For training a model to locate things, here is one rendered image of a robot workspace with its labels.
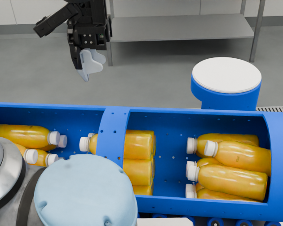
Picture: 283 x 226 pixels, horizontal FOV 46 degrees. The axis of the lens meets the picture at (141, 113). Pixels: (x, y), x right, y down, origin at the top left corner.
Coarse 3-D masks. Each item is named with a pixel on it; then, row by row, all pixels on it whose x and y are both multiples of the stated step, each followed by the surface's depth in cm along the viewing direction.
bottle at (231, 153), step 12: (216, 144) 85; (228, 144) 84; (240, 144) 84; (216, 156) 85; (228, 156) 83; (240, 156) 82; (252, 156) 82; (264, 156) 82; (240, 168) 84; (252, 168) 83; (264, 168) 82
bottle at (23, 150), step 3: (15, 144) 91; (18, 144) 92; (18, 147) 90; (21, 147) 91; (24, 147) 92; (21, 150) 90; (24, 150) 91; (27, 150) 91; (21, 153) 89; (24, 153) 90; (24, 156) 89; (24, 159) 89
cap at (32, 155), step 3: (30, 150) 90; (33, 150) 90; (36, 150) 92; (27, 153) 90; (30, 153) 90; (33, 153) 90; (36, 153) 92; (27, 156) 90; (30, 156) 89; (33, 156) 90; (36, 156) 92; (27, 159) 90; (30, 159) 89; (33, 159) 90; (36, 159) 92; (27, 162) 90; (30, 162) 90; (33, 162) 90
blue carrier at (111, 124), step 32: (64, 128) 106; (96, 128) 105; (128, 128) 104; (160, 128) 102; (192, 128) 101; (224, 128) 100; (256, 128) 98; (160, 160) 105; (192, 160) 104; (160, 192) 99
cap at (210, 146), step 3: (207, 141) 87; (210, 141) 86; (207, 144) 86; (210, 144) 85; (213, 144) 85; (207, 147) 85; (210, 147) 84; (213, 147) 84; (204, 150) 87; (207, 150) 84; (210, 150) 84; (213, 150) 84; (204, 153) 86; (207, 153) 85; (210, 153) 85
